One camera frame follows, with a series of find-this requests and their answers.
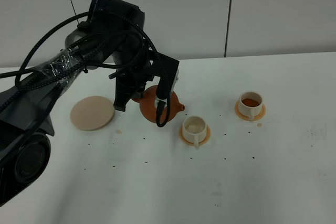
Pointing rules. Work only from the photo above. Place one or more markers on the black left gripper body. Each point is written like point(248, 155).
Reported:
point(123, 23)

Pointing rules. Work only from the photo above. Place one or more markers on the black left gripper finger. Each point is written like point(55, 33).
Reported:
point(124, 92)

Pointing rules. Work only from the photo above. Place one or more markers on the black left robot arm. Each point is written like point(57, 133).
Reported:
point(25, 108)

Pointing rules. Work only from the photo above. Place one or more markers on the beige round teapot coaster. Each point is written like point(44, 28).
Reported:
point(92, 113)

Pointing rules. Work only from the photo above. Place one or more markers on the near white teacup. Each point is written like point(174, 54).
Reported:
point(194, 124)

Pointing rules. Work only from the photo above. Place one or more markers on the white teacup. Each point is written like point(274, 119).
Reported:
point(194, 124)
point(250, 105)

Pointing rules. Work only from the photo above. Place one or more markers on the near orange saucer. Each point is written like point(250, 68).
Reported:
point(195, 139)

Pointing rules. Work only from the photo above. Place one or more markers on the orange saucer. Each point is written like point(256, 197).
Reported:
point(195, 139)
point(246, 118)

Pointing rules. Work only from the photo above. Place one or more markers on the far white teacup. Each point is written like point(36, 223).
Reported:
point(250, 105)

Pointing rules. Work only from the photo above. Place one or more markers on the far orange saucer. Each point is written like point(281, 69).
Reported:
point(246, 118)

